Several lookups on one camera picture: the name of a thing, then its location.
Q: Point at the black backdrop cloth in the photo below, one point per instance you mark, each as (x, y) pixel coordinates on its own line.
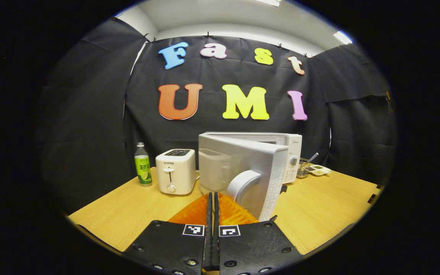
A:
(90, 133)

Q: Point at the long ceiling light panel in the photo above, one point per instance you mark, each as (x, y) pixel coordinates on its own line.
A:
(269, 2)

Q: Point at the green label drink bottle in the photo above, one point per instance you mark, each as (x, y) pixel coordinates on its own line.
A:
(143, 168)

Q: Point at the white toaster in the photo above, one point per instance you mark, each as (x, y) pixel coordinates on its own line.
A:
(176, 172)

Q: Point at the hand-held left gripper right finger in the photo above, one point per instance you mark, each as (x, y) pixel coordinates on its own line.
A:
(258, 244)

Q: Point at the white microwave oven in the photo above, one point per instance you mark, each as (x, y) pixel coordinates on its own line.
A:
(250, 160)

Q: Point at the black table edge bracket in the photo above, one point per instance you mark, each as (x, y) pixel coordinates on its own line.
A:
(372, 198)
(379, 186)

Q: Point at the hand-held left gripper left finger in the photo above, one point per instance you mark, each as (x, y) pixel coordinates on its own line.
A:
(166, 244)

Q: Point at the small ceiling light panel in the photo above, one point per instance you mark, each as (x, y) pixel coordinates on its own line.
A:
(343, 37)

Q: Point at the white divided condiment dish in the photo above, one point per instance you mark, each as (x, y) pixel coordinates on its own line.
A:
(319, 170)

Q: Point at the row of small cloth clips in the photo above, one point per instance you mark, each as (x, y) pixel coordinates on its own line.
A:
(207, 34)

